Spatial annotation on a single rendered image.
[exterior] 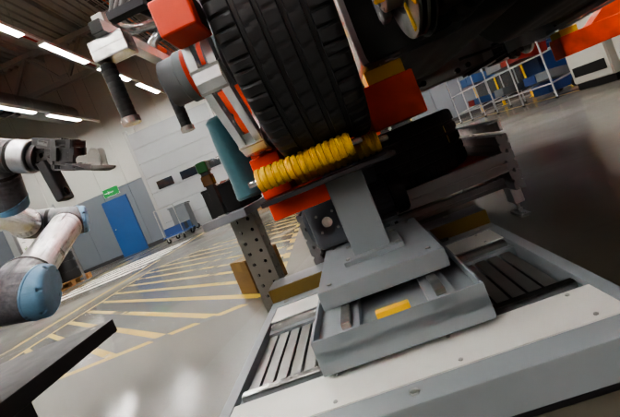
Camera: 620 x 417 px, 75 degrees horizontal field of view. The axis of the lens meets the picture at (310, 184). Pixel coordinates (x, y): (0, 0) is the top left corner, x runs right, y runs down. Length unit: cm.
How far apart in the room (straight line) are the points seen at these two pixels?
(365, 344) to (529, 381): 29
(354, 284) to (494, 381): 34
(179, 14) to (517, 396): 85
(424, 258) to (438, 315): 14
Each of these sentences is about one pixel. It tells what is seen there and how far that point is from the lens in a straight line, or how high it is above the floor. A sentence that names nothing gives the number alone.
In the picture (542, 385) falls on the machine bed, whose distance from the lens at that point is 79.
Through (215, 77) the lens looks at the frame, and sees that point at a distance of 87.
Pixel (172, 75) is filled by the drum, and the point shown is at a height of 85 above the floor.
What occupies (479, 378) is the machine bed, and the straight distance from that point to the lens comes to 77.
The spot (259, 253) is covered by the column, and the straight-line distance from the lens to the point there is 168.
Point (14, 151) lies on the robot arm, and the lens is 127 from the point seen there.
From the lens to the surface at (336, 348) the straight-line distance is 87.
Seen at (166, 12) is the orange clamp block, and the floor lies 85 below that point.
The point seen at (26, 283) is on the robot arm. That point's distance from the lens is 131.
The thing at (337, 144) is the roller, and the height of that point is 52.
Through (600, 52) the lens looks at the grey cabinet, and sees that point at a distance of 671.
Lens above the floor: 50
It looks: 2 degrees down
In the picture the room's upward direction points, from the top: 22 degrees counter-clockwise
